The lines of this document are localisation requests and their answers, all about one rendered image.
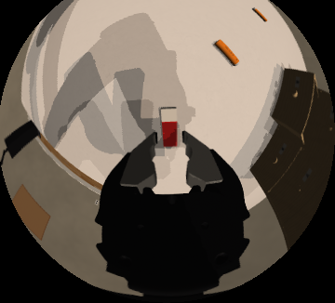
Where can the dark brown wooden drawer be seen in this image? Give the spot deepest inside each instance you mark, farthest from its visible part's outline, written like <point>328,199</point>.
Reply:
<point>297,225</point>
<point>289,196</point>
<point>292,109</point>
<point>322,139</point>
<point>284,151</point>

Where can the wooden chest of drawers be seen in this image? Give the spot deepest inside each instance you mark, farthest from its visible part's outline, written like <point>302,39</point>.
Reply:
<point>303,147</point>

